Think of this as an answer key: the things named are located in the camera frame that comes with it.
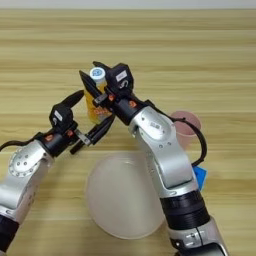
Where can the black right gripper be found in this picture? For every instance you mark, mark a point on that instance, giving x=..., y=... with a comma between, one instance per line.
x=125, y=106

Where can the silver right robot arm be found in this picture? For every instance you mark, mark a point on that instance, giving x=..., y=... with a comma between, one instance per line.
x=166, y=156

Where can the left gripper labelled black box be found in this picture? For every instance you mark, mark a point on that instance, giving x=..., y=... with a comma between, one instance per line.
x=61, y=116

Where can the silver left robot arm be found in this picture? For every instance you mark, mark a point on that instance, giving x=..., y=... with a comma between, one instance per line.
x=23, y=180

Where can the beige round plate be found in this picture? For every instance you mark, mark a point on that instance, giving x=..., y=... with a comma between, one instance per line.
x=120, y=200

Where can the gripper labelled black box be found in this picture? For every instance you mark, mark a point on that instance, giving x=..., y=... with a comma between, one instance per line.
x=61, y=116
x=120, y=79

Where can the right gripper labelled black box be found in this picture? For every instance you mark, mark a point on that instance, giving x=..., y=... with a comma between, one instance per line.
x=120, y=79

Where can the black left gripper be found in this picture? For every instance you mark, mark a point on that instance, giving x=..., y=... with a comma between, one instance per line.
x=56, y=141

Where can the multicoloured puzzle cube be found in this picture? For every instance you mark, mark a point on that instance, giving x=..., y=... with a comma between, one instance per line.
x=201, y=178

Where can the black marker pen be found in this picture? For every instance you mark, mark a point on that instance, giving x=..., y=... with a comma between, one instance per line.
x=76, y=148

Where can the orange juice bottle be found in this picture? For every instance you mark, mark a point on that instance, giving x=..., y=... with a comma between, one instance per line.
x=95, y=111

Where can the pink plastic cup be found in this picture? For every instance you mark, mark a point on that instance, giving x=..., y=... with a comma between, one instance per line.
x=186, y=116

